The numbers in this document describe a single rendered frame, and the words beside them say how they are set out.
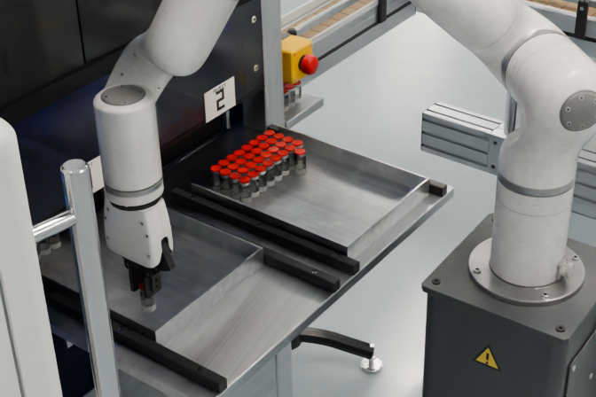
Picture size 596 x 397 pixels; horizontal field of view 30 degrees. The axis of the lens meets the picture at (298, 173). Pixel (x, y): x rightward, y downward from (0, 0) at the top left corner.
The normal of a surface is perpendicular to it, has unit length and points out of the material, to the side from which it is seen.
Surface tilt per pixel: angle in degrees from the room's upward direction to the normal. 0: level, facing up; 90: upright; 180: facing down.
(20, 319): 90
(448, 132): 90
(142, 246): 89
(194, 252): 0
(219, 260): 0
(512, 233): 90
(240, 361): 0
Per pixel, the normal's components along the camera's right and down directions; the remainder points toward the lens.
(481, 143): -0.59, 0.44
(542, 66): -0.59, -0.58
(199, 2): 0.00, 0.44
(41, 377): 0.68, 0.37
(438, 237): -0.02, -0.85
